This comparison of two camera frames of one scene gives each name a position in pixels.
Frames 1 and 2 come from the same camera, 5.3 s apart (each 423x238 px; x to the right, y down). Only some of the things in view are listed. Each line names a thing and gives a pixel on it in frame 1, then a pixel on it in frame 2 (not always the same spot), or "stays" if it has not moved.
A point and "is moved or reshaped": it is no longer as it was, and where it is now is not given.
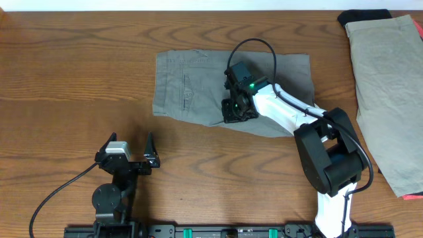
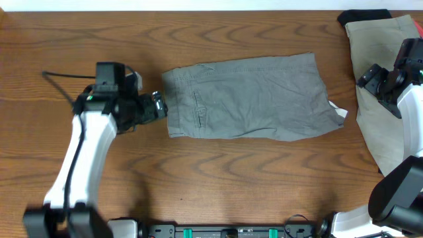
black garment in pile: [353, 15] stays
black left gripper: [152, 159] to [150, 112]
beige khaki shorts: [387, 57] stays
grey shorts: [190, 84] is moved or reshaped
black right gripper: [229, 116] to [372, 81]
